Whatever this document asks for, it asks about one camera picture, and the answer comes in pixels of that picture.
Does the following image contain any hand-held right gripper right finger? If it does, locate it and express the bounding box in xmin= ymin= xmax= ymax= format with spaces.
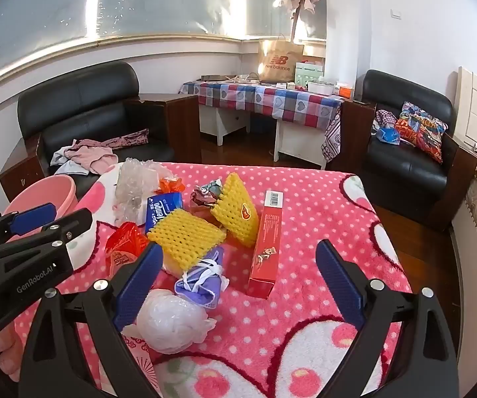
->
xmin=315 ymin=238 xmax=460 ymax=398

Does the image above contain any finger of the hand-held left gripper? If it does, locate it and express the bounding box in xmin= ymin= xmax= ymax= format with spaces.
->
xmin=0 ymin=208 xmax=94 ymax=267
xmin=0 ymin=202 xmax=58 ymax=253

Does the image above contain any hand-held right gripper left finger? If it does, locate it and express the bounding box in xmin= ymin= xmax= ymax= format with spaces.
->
xmin=18 ymin=240 xmax=164 ymax=398

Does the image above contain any pink plastic bin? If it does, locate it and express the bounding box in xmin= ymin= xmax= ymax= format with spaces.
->
xmin=2 ymin=175 xmax=79 ymax=243

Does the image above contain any purple face mask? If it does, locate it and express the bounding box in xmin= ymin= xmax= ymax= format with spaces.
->
xmin=175 ymin=245 xmax=231 ymax=309

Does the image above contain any clear plastic wrap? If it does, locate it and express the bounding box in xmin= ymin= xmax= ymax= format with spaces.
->
xmin=114 ymin=158 xmax=177 ymax=227

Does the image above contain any person's left hand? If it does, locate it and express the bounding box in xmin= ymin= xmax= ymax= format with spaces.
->
xmin=0 ymin=323 xmax=24 ymax=383

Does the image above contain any white crumpled plastic bag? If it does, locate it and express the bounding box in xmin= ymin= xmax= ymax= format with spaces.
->
xmin=122 ymin=288 xmax=218 ymax=355

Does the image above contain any red plastic bag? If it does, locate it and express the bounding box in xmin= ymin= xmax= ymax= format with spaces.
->
xmin=106 ymin=222 xmax=150 ymax=278

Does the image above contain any white grey garment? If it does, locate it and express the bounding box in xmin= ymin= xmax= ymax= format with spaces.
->
xmin=51 ymin=147 xmax=98 ymax=175

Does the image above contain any pink patterned paper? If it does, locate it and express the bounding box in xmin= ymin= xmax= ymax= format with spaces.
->
xmin=124 ymin=334 xmax=161 ymax=398

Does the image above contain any flat yellow foam net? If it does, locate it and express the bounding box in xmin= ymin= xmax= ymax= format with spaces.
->
xmin=147 ymin=211 xmax=227 ymax=272

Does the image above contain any pink garment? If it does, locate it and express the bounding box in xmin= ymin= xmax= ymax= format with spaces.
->
xmin=64 ymin=139 xmax=119 ymax=175

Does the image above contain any pink dotted printed blanket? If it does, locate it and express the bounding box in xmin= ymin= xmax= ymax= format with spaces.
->
xmin=14 ymin=162 xmax=413 ymax=398

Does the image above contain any blue tissue pack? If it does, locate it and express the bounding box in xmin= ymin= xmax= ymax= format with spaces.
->
xmin=144 ymin=193 xmax=184 ymax=235

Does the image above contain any red cardboard box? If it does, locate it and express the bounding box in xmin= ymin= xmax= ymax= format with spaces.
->
xmin=247 ymin=189 xmax=284 ymax=299

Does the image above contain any maroon patterned cloth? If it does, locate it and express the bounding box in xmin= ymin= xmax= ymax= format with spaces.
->
xmin=76 ymin=129 xmax=150 ymax=150

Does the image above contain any orange crumpled wrapper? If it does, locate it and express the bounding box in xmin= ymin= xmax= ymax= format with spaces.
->
xmin=157 ymin=176 xmax=187 ymax=195

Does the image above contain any crumpled silver maroon wrapper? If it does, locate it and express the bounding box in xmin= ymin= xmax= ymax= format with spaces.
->
xmin=191 ymin=178 xmax=224 ymax=208

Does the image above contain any yellow foam net red sticker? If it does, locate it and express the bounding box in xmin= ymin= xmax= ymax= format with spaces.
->
xmin=210 ymin=173 xmax=261 ymax=249

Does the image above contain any small black leather armchair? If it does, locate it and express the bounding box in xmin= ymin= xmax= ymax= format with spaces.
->
xmin=346 ymin=69 xmax=477 ymax=233

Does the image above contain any wide black leather armchair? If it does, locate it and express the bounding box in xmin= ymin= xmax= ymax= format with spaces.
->
xmin=0 ymin=60 xmax=177 ymax=191

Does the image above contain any dark wooden side cabinet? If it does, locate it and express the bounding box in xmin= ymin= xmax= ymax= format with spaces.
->
xmin=124 ymin=93 xmax=201 ymax=164

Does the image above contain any white desk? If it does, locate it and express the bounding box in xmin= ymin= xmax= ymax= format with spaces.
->
xmin=199 ymin=105 xmax=330 ymax=164

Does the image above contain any dark wooden side table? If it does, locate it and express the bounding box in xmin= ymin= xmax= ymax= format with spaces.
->
xmin=338 ymin=99 xmax=376 ymax=170

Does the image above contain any blue crumpled bag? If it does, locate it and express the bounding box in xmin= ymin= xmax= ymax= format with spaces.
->
xmin=377 ymin=126 xmax=401 ymax=144

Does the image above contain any checked patterned cloth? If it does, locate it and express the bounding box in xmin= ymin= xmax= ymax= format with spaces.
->
xmin=373 ymin=110 xmax=397 ymax=133

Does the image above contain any colourful printed cushion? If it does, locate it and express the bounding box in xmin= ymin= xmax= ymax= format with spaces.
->
xmin=395 ymin=101 xmax=448 ymax=163

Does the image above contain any checkered heart tablecloth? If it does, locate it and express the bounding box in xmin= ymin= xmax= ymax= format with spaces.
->
xmin=178 ymin=80 xmax=345 ymax=162

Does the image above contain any green box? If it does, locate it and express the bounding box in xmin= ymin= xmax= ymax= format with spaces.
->
xmin=294 ymin=61 xmax=326 ymax=86

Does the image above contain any brown paper bag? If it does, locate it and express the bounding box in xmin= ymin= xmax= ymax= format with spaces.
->
xmin=258 ymin=35 xmax=305 ymax=84

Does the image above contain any window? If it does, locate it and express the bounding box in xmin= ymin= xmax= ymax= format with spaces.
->
xmin=0 ymin=0 xmax=328 ymax=92

